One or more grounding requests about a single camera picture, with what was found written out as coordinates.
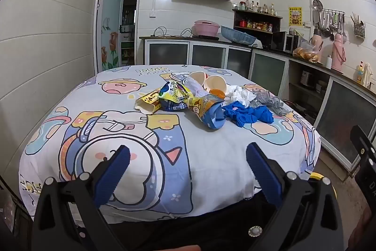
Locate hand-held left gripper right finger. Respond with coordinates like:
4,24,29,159
246,142,344,251

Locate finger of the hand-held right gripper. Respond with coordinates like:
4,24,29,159
350,124,376,190

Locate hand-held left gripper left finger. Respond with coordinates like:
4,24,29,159
32,144,131,251

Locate black bin with yellow rim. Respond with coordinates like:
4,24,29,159
308,171,338,204

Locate blue cloth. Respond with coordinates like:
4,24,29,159
222,100,274,128

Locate grey mesh scrubber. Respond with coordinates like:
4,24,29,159
250,89,293,117

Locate yellow snack bag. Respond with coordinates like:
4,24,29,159
134,91,165,115

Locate white tissue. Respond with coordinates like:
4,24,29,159
227,85,258,107

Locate cartoon snack bag blue inside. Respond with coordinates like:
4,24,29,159
188,94,227,131

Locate beige paper cup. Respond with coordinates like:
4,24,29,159
188,71,207,87
203,75,227,99

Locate long glass door kitchen cabinet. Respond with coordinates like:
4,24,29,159
248,48,376,173

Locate cartoon printed tablecloth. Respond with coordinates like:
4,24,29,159
18,64,321,223

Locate black frying pan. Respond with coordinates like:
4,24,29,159
283,99,312,123

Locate white hanging cloth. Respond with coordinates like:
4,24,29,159
362,63,374,88

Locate yellow dish soap bottle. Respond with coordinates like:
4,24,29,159
356,61,365,84

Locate grey small appliance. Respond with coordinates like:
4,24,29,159
300,70,315,87

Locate tall pink thermos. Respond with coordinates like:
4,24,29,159
331,33,346,74

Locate bag of bread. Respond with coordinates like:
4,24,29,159
292,41,321,64

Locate small pink thermos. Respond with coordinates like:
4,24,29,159
311,30,324,55

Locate metal chopstick holder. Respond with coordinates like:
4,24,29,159
350,12,366,39

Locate short glass door kitchen cabinet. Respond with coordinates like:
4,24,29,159
139,36,253,73

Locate black microwave oven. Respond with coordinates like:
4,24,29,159
271,31,300,53

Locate rack of hanging kitchen utensils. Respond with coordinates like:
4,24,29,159
312,0,349,43

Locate blue plastic basket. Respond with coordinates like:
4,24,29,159
221,25,258,44

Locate flower printed glass door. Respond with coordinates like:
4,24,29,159
94,0,127,74

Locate dark wooden spice shelf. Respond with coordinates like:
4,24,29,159
233,8,283,34

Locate pink cooking pot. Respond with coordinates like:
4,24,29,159
192,20,221,37

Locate row of seasoning bottles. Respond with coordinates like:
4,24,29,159
239,0,278,16

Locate black cables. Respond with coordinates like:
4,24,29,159
154,27,194,38

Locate yellow wall poster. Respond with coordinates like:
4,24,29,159
288,7,303,27

